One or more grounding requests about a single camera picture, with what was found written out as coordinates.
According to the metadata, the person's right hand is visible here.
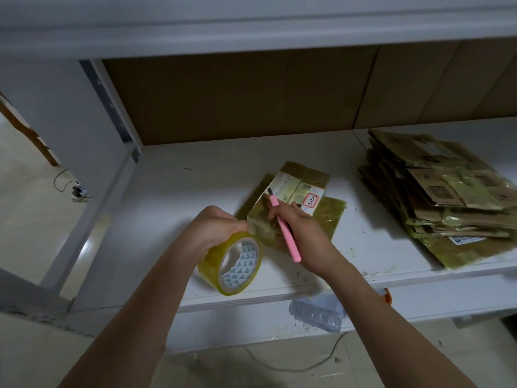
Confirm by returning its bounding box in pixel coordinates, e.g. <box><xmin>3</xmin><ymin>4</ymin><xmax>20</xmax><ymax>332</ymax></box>
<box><xmin>262</xmin><ymin>193</ymin><xmax>347</xmax><ymax>280</ymax></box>

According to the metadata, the person's left hand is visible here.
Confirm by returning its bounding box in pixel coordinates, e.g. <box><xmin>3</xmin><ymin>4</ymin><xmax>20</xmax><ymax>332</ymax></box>
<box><xmin>173</xmin><ymin>205</ymin><xmax>250</xmax><ymax>264</ymax></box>

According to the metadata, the pink utility knife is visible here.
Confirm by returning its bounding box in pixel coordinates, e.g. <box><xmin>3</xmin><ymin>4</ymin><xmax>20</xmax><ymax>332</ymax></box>
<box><xmin>266</xmin><ymin>195</ymin><xmax>303</xmax><ymax>264</ymax></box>

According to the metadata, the yellow tape roll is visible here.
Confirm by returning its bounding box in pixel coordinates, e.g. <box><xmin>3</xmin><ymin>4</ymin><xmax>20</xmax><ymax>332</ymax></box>
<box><xmin>195</xmin><ymin>231</ymin><xmax>264</xmax><ymax>297</ymax></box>

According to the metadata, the white metal shelf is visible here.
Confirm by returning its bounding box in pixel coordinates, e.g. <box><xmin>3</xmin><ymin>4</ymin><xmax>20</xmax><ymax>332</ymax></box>
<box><xmin>0</xmin><ymin>0</ymin><xmax>517</xmax><ymax>356</ymax></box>

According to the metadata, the labelled taped cardboard box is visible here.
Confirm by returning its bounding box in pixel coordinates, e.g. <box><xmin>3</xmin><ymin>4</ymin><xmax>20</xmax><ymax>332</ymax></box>
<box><xmin>235</xmin><ymin>161</ymin><xmax>347</xmax><ymax>256</ymax></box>

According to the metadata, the stack of cardboard boxes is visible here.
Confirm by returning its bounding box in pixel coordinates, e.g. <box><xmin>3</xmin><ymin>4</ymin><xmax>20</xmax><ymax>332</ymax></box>
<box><xmin>359</xmin><ymin>128</ymin><xmax>517</xmax><ymax>271</ymax></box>

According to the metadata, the person's left forearm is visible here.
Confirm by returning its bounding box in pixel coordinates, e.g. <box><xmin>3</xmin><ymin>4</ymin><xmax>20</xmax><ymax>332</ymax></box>
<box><xmin>60</xmin><ymin>245</ymin><xmax>200</xmax><ymax>388</ymax></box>

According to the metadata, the person's right forearm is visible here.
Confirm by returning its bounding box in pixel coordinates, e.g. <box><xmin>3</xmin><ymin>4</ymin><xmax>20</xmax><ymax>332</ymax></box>
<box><xmin>320</xmin><ymin>258</ymin><xmax>479</xmax><ymax>388</ymax></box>

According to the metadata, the wooden chair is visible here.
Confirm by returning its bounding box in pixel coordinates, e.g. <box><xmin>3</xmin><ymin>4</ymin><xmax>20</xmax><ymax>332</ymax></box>
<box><xmin>0</xmin><ymin>96</ymin><xmax>62</xmax><ymax>167</ymax></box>

